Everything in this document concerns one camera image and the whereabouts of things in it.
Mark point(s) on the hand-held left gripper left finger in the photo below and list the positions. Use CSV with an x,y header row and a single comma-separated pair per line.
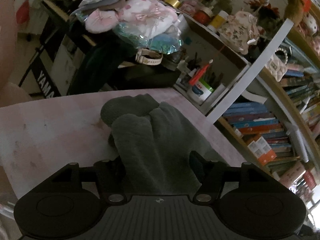
x,y
106,177

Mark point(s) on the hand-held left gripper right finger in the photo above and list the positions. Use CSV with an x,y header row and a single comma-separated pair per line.
x,y
196,162

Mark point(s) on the dark grey towel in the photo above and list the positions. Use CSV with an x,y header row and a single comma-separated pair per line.
x,y
155,135

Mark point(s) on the orange and white box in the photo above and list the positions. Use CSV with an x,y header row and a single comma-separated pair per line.
x,y
256,143
266,153

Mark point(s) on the white pen holder jar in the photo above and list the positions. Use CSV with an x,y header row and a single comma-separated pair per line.
x,y
200,92

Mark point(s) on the row of colourful books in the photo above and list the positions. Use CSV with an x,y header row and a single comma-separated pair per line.
x,y
260,125

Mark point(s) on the orange marker pen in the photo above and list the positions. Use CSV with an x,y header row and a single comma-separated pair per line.
x,y
200,73

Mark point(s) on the black bag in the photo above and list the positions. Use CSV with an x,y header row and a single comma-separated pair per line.
x,y
147,77

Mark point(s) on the white paper roll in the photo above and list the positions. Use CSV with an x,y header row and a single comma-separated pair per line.
x,y
298,145

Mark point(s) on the pink box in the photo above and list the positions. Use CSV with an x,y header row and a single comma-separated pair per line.
x,y
300,177

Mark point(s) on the wooden bookshelf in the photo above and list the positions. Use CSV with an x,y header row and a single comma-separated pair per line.
x,y
287,105

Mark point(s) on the dark green cloth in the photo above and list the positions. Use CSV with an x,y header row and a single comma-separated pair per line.
x,y
95,67

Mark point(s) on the white wristwatch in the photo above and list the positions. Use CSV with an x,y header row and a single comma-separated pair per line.
x,y
147,57

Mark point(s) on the white pearl handbag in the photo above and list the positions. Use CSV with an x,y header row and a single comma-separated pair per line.
x,y
276,65

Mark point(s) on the row of thin children's books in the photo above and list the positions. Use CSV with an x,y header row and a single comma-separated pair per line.
x,y
300,90

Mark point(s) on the black piano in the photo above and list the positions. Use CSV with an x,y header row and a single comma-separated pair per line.
x,y
47,62

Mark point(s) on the floral fabric bag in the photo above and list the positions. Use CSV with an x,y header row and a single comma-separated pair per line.
x,y
240,30

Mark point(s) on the yellow jar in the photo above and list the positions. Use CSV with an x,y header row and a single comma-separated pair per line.
x,y
217,21

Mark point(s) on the red round tin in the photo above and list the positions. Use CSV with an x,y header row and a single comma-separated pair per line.
x,y
203,16

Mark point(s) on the person's pink clothing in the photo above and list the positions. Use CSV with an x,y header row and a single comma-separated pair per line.
x,y
7,55

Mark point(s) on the pile of plush toys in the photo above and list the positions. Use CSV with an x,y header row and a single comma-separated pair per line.
x,y
130,17

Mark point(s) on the gold tape roll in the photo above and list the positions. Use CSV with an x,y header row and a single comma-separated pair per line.
x,y
173,2

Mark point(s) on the red artificial flowers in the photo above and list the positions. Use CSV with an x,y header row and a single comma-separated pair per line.
x,y
265,7

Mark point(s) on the white and red plush toy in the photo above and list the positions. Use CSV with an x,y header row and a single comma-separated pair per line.
x,y
310,25

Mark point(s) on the brown plush toy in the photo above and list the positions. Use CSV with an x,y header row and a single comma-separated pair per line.
x,y
295,7

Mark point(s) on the red hanging bag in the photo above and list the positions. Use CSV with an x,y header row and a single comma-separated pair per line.
x,y
23,10

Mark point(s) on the white shelf post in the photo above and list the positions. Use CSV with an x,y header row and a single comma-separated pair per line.
x,y
250,67

